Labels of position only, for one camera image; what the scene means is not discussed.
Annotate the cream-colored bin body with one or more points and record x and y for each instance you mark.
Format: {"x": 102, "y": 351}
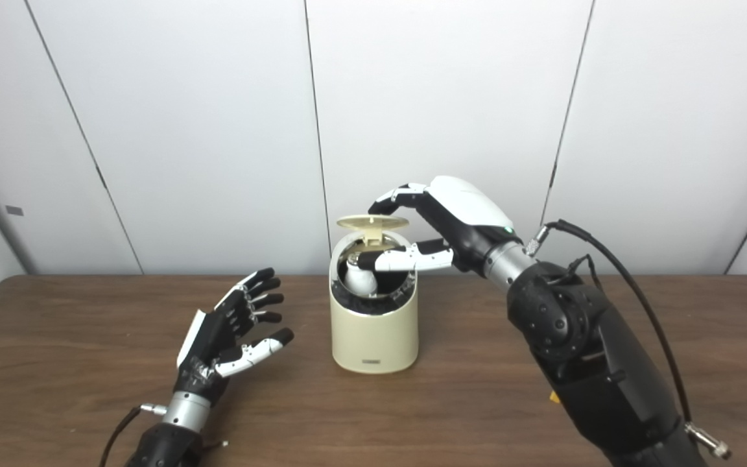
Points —
{"x": 373, "y": 340}

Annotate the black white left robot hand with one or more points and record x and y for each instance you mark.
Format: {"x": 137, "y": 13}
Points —
{"x": 208, "y": 340}

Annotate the small grey wall sticker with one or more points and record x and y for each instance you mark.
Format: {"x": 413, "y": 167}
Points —
{"x": 14, "y": 210}

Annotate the small white plastic bottle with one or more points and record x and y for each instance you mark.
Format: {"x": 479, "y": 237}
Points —
{"x": 360, "y": 282}

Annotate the cream round bin lid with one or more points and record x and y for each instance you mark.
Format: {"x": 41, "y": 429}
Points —
{"x": 367, "y": 222}

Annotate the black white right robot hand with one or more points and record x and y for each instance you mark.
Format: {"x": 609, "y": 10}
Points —
{"x": 467, "y": 214}

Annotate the black bin liner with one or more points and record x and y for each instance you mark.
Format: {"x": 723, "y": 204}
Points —
{"x": 390, "y": 295}

